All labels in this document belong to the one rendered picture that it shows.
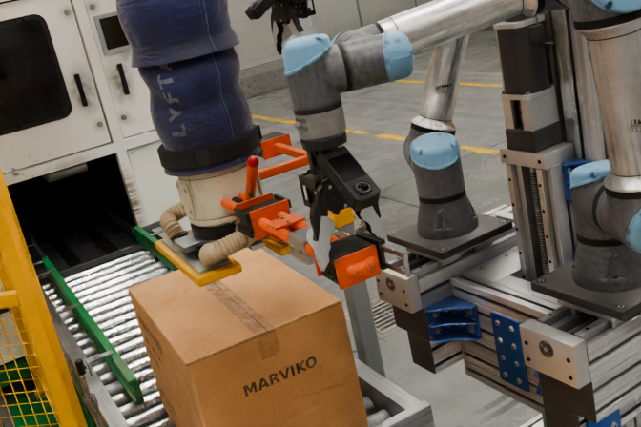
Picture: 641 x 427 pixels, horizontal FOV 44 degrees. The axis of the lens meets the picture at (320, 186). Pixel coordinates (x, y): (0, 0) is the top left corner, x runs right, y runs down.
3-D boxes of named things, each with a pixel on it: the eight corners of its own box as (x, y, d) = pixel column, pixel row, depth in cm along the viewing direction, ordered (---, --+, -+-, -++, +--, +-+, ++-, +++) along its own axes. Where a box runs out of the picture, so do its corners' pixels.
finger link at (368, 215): (378, 230, 133) (349, 191, 130) (396, 238, 128) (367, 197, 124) (364, 243, 133) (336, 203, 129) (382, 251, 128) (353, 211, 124)
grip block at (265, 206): (237, 233, 159) (230, 205, 157) (280, 216, 163) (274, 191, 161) (253, 242, 152) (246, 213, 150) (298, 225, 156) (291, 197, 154)
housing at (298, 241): (289, 256, 140) (284, 233, 139) (322, 244, 143) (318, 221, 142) (306, 267, 134) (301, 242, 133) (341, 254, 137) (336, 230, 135)
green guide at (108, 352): (31, 279, 376) (25, 263, 374) (52, 272, 381) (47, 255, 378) (112, 416, 238) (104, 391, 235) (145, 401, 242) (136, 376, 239)
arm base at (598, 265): (606, 253, 163) (601, 208, 160) (671, 269, 150) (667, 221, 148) (555, 279, 156) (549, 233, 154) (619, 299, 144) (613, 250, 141)
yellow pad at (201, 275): (155, 249, 191) (150, 230, 190) (193, 235, 195) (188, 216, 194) (199, 288, 162) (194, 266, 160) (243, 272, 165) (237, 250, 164)
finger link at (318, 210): (329, 240, 125) (340, 188, 124) (334, 243, 123) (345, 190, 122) (303, 238, 122) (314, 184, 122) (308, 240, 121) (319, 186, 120)
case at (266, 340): (162, 406, 239) (127, 287, 227) (280, 355, 254) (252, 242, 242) (228, 512, 186) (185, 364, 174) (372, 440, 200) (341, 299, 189)
